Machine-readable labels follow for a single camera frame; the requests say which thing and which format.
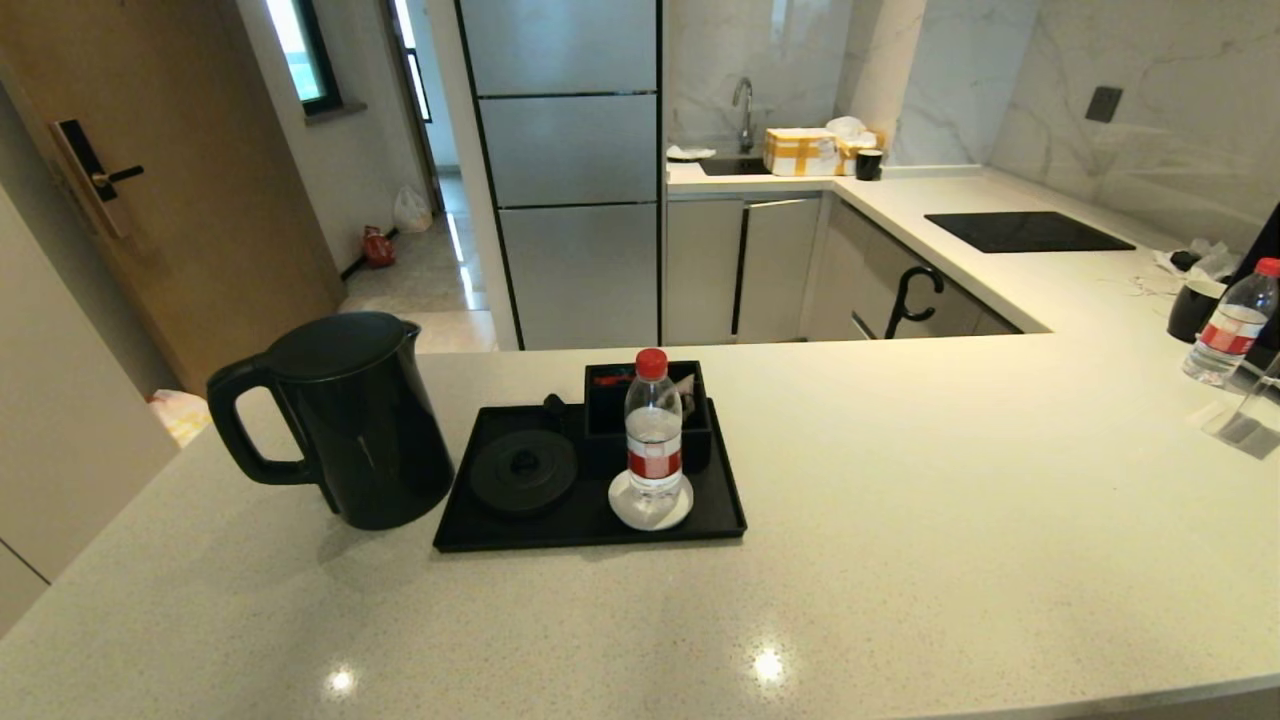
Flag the clear water bottle green logo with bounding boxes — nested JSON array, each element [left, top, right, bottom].
[[624, 348, 686, 513]]

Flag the black electric kettle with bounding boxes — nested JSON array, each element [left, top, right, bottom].
[[206, 311, 456, 531]]

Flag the black round kettle base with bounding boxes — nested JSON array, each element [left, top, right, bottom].
[[468, 429, 579, 517]]

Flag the clear water bottle red label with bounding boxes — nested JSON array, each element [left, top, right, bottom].
[[1183, 257, 1280, 388]]

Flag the black compartment organizer box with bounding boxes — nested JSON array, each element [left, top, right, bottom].
[[583, 360, 714, 476]]

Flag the grey sink cabinet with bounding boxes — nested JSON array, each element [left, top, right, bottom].
[[666, 192, 831, 346]]

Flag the black rectangular serving tray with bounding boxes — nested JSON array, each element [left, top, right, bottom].
[[432, 397, 748, 553]]

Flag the silver refrigerator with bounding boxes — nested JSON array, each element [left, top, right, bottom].
[[455, 0, 665, 351]]

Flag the grey drawer cabinet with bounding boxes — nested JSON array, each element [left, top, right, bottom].
[[805, 195, 1023, 341]]

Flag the cardboard box yellow tape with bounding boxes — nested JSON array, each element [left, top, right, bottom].
[[763, 127, 841, 177]]

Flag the chrome kitchen faucet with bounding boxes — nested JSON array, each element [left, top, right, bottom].
[[732, 77, 757, 154]]

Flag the small yellow taped box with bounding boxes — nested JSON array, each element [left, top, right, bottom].
[[838, 130, 888, 176]]

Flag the black induction cooktop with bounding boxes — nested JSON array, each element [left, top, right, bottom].
[[924, 211, 1138, 254]]

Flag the brown wooden door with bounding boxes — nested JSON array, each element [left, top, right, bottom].
[[0, 0, 347, 399]]

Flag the black framed window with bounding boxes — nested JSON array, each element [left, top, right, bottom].
[[264, 0, 343, 116]]

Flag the yellow white plastic bag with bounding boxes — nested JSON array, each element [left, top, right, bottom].
[[146, 389, 215, 448]]

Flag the black mug white inside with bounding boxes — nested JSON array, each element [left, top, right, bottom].
[[1167, 279, 1229, 344]]

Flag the crumpled white plastic wrap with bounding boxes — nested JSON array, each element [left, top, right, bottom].
[[1155, 238, 1246, 283]]

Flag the beige cabinet panel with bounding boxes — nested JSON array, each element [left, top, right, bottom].
[[0, 185, 181, 636]]

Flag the clear acrylic stand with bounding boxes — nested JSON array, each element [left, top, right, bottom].
[[1203, 352, 1280, 461]]

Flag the black hook handle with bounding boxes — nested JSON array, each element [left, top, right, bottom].
[[884, 265, 946, 340]]

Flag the black door lock handle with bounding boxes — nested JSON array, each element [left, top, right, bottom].
[[50, 119, 146, 239]]

